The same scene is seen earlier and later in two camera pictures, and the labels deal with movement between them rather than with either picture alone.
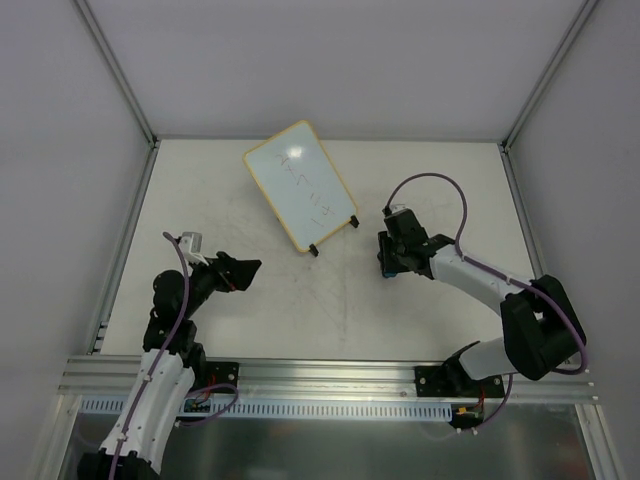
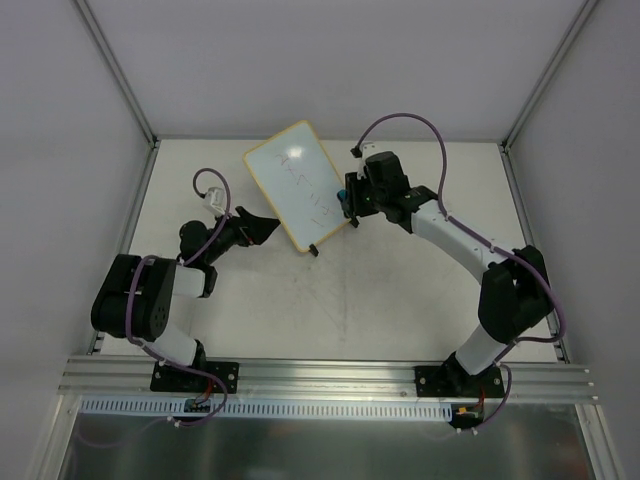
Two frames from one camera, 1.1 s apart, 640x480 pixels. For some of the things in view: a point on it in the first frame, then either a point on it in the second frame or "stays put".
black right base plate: (453, 382) stays put
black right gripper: (396, 255) -> (353, 197)
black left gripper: (223, 273) -> (241, 227)
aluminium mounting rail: (112, 377) stays put
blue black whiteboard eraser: (388, 274) -> (342, 195)
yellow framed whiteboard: (300, 183) stays put
